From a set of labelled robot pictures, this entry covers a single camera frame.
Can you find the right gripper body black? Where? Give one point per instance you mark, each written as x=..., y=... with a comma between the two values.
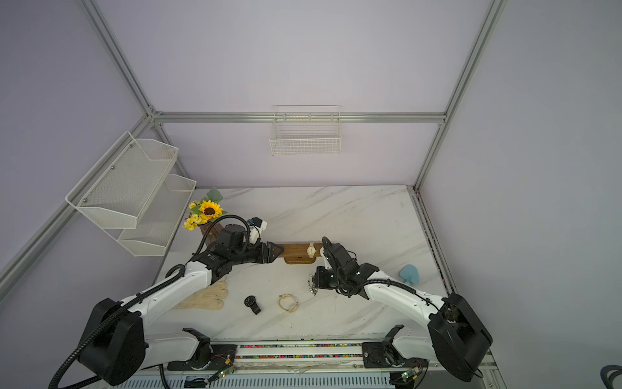
x=328, y=278

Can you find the black chair part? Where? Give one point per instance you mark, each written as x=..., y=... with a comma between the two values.
x=608, y=374

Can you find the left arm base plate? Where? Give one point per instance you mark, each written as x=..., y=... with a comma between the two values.
x=218, y=357

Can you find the upper white mesh shelf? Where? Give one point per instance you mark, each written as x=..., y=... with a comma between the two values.
x=116, y=193

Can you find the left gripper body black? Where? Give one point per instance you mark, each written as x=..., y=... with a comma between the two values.
x=257, y=254

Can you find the white mesh shelf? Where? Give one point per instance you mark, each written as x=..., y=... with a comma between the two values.
x=116, y=193
x=154, y=233

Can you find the wooden watch stand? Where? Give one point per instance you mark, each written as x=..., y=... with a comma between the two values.
x=295, y=253

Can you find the lower white mesh shelf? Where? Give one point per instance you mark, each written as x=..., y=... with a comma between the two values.
x=154, y=233

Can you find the cream strap wrist watch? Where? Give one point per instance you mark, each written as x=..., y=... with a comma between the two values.
x=311, y=250

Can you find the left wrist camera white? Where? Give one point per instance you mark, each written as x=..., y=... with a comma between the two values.
x=256, y=226

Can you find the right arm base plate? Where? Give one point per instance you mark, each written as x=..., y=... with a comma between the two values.
x=379, y=355

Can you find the purple glass vase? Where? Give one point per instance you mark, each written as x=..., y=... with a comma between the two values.
x=211, y=231

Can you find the white wire wall basket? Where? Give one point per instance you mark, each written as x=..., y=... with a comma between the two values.
x=304, y=130

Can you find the yellow sunflower bouquet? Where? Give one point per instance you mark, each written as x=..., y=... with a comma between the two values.
x=204, y=210

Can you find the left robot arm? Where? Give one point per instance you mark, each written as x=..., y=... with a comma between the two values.
x=114, y=345

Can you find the black wrist watch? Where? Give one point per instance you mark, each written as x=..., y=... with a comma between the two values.
x=251, y=302

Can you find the white perforated cable tray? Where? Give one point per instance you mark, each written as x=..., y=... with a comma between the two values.
x=321, y=380

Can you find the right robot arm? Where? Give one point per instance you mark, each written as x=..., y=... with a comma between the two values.
x=457, y=338

